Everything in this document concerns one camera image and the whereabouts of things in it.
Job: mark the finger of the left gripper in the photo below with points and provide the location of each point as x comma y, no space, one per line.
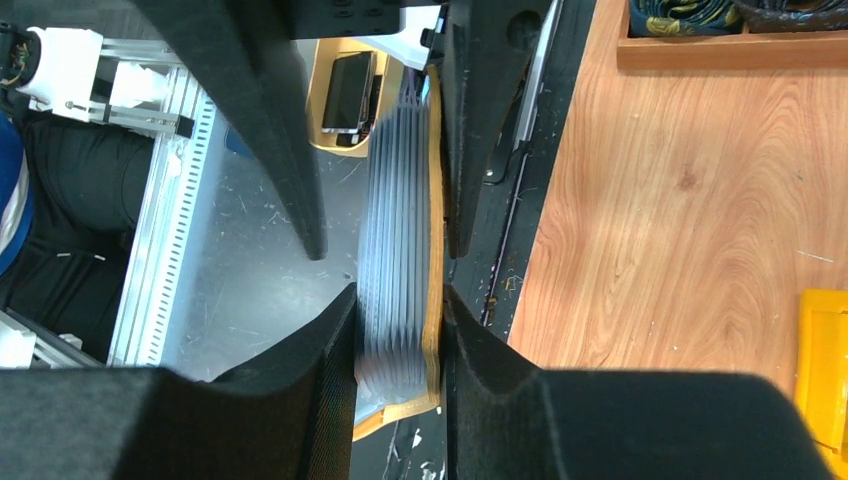
242,54
488,46

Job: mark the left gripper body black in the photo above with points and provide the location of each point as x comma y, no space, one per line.
315,19

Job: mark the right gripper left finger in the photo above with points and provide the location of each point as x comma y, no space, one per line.
287,413

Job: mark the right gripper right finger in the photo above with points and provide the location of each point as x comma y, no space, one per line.
510,419

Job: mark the yellow leather card holder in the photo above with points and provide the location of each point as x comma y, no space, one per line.
399,287

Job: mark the yellow tray with phone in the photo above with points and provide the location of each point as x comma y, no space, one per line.
385,89

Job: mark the black smartphone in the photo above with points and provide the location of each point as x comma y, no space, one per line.
349,92

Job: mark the yellow plastic bin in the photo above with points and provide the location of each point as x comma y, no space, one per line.
821,383

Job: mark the wooden compartment tray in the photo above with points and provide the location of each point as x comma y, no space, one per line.
745,51

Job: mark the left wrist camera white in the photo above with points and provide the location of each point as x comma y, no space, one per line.
406,45

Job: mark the aluminium frame rails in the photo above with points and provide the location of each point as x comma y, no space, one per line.
139,86

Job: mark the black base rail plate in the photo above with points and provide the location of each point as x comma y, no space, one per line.
489,279

